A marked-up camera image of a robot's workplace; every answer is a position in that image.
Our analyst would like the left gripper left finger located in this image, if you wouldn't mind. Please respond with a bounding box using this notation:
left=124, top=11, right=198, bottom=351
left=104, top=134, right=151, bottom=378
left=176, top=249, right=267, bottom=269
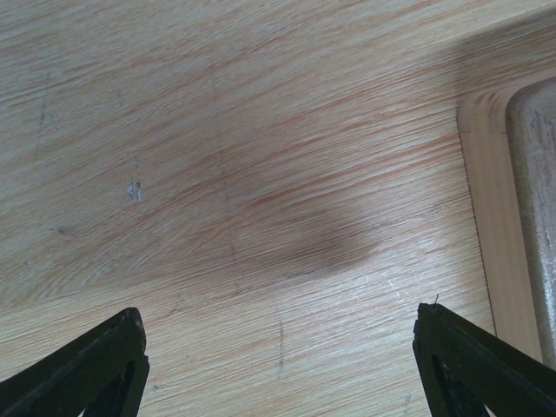
left=1, top=308, right=149, bottom=416

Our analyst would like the wooden chess board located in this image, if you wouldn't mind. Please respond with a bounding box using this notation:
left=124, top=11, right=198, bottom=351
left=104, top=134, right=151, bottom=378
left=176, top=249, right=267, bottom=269
left=457, top=76, right=555, bottom=367

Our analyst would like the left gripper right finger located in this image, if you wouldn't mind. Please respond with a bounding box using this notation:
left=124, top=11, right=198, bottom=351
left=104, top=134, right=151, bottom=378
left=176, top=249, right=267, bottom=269
left=413, top=303, right=555, bottom=416

